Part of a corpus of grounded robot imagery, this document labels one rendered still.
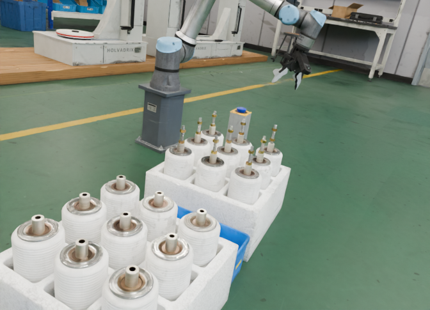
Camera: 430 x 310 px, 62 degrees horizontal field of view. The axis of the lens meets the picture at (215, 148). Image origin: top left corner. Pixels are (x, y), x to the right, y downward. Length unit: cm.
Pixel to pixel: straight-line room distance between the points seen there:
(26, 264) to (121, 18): 302
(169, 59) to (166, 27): 223
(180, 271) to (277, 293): 42
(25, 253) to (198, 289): 34
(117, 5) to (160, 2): 58
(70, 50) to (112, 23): 58
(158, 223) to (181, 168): 34
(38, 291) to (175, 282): 25
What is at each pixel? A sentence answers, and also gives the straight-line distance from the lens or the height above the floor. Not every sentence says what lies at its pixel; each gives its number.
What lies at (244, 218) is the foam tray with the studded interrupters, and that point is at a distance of 108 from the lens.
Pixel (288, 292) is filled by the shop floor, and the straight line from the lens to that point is 110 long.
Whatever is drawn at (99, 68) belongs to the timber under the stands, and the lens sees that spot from 324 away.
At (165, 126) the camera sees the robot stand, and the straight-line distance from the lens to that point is 175.
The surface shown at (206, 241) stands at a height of 23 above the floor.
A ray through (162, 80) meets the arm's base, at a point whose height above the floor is 34.
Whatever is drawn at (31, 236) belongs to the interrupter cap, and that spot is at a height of 25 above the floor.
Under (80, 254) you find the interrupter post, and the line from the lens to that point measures 72.
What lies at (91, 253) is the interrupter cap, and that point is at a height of 25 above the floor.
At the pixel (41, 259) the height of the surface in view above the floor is 22.
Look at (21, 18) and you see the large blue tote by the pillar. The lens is 555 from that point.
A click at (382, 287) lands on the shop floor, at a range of 127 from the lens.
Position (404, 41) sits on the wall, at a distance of 622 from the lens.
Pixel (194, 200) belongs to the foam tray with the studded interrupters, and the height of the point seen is 14.
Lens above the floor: 72
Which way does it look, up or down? 22 degrees down
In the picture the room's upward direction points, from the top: 9 degrees clockwise
